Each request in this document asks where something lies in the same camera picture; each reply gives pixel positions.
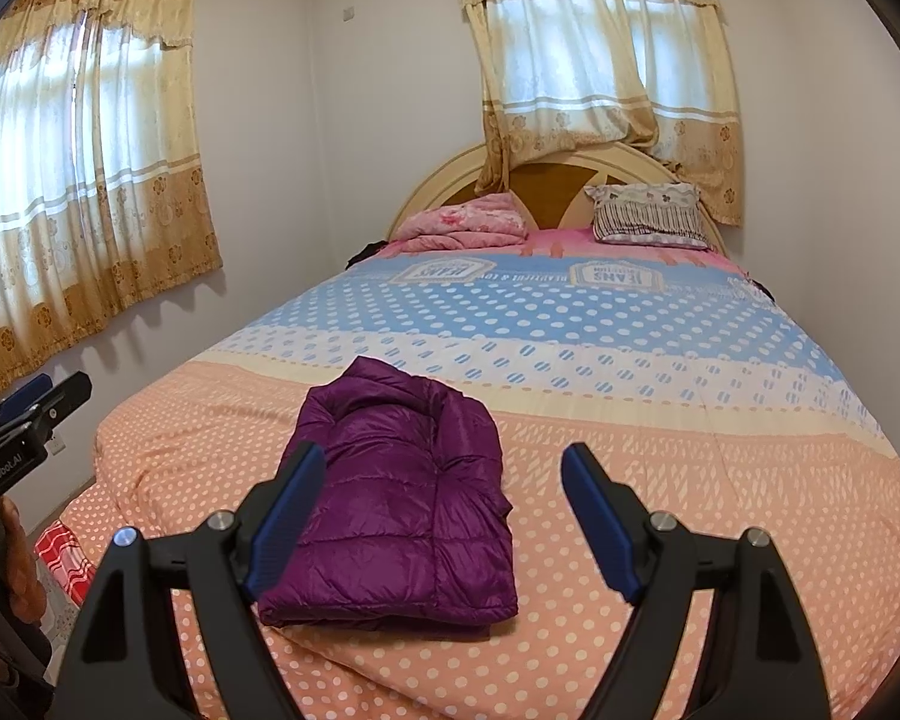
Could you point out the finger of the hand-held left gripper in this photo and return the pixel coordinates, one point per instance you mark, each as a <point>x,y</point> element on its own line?
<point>22,396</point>
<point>64,401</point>

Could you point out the polka-dot bedspread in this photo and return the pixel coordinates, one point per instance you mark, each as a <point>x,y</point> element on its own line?
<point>682,427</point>

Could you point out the cream wooden headboard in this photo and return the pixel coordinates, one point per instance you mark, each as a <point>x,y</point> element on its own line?
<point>435,180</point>

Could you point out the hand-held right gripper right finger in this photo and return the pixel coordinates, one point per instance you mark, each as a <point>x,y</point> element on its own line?
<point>600,525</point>

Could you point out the beige floral curtain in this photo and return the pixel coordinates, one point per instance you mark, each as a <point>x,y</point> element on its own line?
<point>592,52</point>
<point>82,187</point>

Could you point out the white low wall outlet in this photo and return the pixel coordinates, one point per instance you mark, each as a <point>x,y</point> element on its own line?
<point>58,446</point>

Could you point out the pink folded quilt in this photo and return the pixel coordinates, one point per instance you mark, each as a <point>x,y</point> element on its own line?
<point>465,223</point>

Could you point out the dark bedside item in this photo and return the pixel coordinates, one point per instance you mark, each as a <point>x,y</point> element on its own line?
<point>366,255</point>
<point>759,286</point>

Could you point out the red plaid sheet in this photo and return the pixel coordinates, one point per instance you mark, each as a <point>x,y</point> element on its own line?
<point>67,559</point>

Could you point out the striped grey pillow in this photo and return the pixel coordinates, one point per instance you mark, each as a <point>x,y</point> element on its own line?
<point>649,214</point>

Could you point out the purple puffer jacket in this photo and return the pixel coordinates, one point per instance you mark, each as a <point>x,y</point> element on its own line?
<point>397,502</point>

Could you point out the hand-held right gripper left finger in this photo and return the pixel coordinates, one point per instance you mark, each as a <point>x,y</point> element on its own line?
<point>285,532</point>

